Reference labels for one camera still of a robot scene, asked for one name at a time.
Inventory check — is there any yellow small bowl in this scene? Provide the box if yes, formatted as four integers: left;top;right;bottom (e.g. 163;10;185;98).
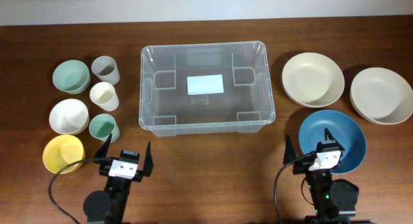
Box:
43;135;86;174

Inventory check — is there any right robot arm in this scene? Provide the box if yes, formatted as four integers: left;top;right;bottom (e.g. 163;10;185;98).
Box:
283;128;359;223

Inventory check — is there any left black cable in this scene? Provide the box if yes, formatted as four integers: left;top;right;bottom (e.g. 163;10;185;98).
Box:
48;157;110;224

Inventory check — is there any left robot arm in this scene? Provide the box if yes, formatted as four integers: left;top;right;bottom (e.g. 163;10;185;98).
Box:
83;135;154;224

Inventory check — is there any clear plastic storage bin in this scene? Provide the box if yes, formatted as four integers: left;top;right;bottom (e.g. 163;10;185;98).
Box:
139;41;276;137

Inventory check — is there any cream cup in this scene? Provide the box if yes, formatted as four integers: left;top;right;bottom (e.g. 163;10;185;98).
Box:
90;82;119;112

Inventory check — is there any green cup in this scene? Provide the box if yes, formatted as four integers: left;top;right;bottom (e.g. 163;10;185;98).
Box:
89;114;120;143

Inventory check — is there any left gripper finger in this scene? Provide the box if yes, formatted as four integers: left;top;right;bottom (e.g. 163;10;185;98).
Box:
143;142;154;177
94;134;112;159

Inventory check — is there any right black cable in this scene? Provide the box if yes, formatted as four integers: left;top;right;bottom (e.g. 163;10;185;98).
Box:
274;154;316;224

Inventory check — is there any black cable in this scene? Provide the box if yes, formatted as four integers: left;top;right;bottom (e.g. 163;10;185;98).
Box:
48;157;110;224
274;154;316;224

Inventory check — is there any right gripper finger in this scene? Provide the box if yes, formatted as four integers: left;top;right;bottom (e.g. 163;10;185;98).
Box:
325;128;345;152
283;134;296;165

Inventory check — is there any white label in bin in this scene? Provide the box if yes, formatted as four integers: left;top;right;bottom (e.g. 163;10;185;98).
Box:
186;74;224;95

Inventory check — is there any white small bowl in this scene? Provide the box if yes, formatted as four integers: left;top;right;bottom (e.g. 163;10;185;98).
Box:
49;99;90;135

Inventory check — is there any green small bowl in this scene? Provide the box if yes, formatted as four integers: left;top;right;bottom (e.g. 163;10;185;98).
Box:
52;59;91;94

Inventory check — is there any grey cup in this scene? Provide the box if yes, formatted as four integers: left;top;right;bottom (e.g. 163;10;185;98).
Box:
91;56;120;85

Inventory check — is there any cream large bowl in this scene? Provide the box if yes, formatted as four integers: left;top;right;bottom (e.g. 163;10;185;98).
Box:
350;67;412;125
281;52;345;108

